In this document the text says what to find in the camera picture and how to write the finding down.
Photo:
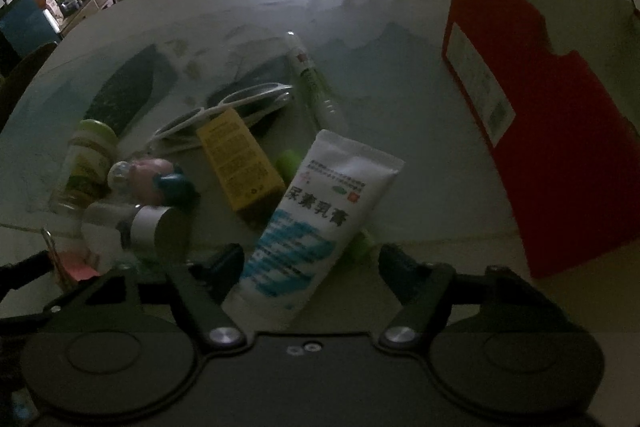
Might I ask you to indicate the clear slim tube green label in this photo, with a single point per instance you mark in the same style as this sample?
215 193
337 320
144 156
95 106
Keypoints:
312 77

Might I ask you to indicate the yellow carton box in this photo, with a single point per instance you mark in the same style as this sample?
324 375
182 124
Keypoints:
240 157

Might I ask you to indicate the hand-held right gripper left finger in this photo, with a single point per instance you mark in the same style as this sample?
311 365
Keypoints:
226 269

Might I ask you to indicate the red cardboard box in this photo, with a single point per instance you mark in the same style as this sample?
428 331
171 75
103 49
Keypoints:
545 107

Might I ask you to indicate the white cream tube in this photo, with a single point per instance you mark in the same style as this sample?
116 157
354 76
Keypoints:
310 227

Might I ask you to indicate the white sunglasses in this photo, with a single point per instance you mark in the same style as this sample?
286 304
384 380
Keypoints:
200 119

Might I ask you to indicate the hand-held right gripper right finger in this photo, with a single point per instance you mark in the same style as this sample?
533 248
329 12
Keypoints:
400 269

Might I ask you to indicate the white bottle silver cap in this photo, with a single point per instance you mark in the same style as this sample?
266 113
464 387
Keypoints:
135 224

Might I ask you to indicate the blue storage box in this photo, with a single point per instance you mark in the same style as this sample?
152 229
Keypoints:
27 24

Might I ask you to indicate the green lip balm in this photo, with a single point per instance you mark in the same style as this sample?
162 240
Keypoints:
287 163

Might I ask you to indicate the green capped bottle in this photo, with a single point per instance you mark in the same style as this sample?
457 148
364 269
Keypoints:
87 162

